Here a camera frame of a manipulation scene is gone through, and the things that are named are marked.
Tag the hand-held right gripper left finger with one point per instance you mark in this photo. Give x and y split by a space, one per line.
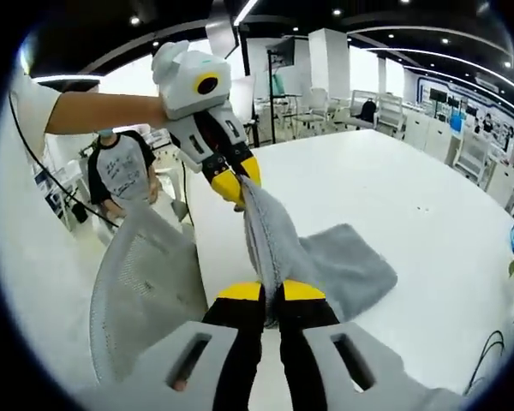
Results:
231 342

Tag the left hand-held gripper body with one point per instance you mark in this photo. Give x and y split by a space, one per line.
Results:
184 81

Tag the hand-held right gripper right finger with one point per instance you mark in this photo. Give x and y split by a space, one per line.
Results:
308 342

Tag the grey towel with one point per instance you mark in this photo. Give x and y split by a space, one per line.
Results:
347 265

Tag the black monitor stand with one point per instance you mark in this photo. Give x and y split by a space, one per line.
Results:
276 85

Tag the grey mesh office chair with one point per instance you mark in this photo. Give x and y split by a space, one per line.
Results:
145 265

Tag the black jacket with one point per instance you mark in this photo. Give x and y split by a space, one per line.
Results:
368 111

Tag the person's white shirt sleeve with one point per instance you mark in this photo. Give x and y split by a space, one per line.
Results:
32 111

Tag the white table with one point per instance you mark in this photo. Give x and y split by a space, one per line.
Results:
390 192

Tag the blue container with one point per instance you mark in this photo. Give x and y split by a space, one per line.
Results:
457 120

